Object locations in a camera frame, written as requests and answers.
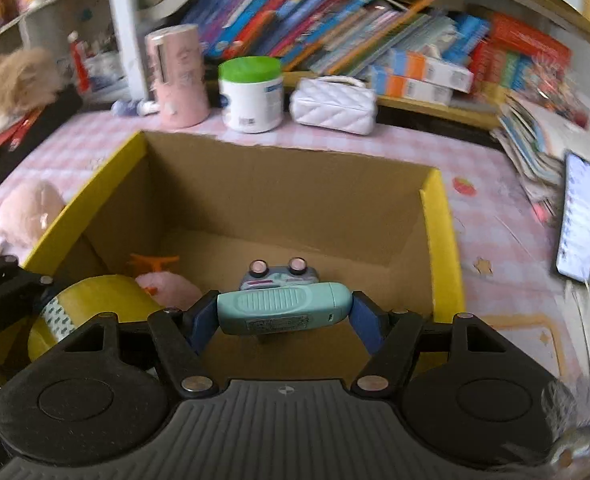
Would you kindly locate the black flat case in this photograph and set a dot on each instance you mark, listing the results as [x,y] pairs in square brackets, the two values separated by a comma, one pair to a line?
[50,115]

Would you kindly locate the white quilted handbag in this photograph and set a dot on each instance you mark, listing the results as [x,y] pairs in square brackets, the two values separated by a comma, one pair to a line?
[332,105]

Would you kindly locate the pink pig plush toy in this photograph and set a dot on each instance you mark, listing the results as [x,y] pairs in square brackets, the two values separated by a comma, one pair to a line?
[30,210]

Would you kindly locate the row of colourful books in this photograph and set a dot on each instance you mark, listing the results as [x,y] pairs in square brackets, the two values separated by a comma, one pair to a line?
[315,20]

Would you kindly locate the orange and white carton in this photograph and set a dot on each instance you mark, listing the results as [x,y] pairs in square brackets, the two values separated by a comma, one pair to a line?
[415,89]
[435,70]

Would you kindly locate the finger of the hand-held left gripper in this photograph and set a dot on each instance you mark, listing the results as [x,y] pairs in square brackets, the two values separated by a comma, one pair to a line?
[5,295]

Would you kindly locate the white bookshelf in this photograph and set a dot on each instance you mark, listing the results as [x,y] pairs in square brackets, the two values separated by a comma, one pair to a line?
[122,25]

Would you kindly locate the red boxed book set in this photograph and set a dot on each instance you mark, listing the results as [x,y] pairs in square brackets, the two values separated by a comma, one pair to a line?
[525,55]

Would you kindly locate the pink humidifier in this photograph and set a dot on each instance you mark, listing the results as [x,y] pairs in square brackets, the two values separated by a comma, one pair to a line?
[180,80]

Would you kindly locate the smartphone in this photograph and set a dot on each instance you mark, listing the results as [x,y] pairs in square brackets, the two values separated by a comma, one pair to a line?
[579,220]

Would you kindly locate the yellow cardboard box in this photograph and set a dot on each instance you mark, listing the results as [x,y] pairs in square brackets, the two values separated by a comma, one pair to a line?
[285,200]

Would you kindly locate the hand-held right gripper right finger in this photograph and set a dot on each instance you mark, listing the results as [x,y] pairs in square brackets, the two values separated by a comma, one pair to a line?
[367,322]

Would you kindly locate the orange fluffy cat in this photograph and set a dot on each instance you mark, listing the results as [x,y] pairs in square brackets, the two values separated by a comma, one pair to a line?
[10,85]

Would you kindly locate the pink plush with orange crest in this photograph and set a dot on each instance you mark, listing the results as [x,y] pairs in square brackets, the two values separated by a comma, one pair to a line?
[170,287]

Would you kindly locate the white jar green lid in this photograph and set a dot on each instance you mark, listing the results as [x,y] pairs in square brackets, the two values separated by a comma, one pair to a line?
[251,95]

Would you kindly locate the yellow tape roll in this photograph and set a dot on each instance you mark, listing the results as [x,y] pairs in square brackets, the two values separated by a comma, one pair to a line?
[105,300]

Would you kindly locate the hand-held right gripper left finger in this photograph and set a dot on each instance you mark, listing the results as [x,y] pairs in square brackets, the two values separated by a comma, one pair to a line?
[201,325]

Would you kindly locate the red books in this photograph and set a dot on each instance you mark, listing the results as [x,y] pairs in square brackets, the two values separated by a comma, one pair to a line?
[5,135]

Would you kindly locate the small spray bottle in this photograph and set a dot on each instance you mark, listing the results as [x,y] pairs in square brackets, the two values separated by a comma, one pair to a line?
[132,108]

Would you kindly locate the stack of papers and booklets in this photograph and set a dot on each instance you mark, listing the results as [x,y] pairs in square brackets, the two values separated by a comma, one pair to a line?
[540,145]

